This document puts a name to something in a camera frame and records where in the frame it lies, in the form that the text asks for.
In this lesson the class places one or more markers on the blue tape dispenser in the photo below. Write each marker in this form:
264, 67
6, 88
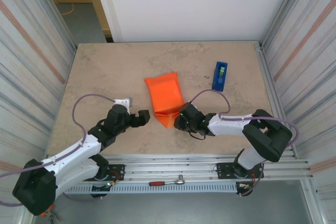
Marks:
219, 77

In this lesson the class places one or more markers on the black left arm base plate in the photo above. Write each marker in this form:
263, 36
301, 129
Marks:
116, 169

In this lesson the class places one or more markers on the yellow power connector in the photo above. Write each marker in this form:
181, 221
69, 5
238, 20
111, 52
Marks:
113, 183
246, 186

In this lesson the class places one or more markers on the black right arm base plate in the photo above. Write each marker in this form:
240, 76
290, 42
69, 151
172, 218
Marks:
223, 170

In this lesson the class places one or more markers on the aluminium side rail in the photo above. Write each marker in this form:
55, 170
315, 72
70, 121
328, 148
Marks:
262, 56

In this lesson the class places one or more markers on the white door frame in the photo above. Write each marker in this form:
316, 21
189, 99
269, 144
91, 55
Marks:
110, 6

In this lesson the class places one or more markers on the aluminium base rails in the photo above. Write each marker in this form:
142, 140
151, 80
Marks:
170, 167

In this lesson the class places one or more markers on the orange wrapping paper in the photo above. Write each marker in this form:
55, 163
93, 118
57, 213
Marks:
165, 93

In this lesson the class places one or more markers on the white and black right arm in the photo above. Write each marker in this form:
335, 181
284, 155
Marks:
267, 134

